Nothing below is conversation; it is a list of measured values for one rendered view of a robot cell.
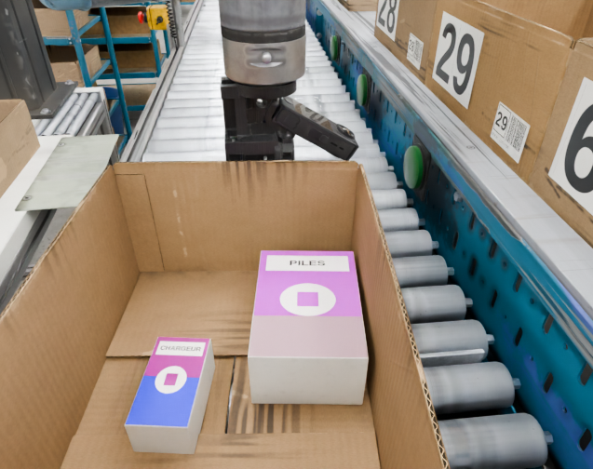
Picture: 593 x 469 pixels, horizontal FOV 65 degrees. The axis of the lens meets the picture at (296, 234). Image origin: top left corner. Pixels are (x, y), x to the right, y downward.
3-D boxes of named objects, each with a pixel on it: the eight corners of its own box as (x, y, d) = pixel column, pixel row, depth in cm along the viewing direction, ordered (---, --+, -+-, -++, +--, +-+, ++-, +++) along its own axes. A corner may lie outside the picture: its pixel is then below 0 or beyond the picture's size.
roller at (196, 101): (162, 109, 125) (157, 95, 120) (352, 102, 129) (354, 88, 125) (160, 123, 122) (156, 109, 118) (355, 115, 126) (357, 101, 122)
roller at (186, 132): (149, 130, 108) (143, 126, 103) (368, 122, 112) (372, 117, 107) (150, 152, 108) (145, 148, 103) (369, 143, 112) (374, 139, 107)
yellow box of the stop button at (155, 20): (148, 26, 168) (144, 4, 163) (172, 25, 168) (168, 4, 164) (141, 35, 156) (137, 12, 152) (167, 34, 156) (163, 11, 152)
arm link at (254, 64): (301, 23, 53) (311, 44, 46) (301, 67, 56) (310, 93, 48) (222, 25, 53) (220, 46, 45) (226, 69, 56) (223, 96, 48)
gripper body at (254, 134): (229, 161, 62) (221, 69, 55) (293, 158, 62) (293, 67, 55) (228, 189, 56) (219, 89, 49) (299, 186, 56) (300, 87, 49)
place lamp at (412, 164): (398, 176, 81) (404, 139, 76) (406, 176, 81) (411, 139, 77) (411, 196, 75) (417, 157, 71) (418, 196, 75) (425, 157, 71)
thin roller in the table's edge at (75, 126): (89, 92, 125) (62, 133, 102) (97, 91, 125) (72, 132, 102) (91, 99, 126) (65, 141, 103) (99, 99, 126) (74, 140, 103)
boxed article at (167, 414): (134, 454, 42) (123, 425, 39) (165, 364, 50) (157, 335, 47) (195, 457, 42) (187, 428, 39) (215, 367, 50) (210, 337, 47)
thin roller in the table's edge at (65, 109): (70, 93, 124) (38, 134, 101) (77, 92, 124) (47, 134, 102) (72, 100, 125) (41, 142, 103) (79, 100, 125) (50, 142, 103)
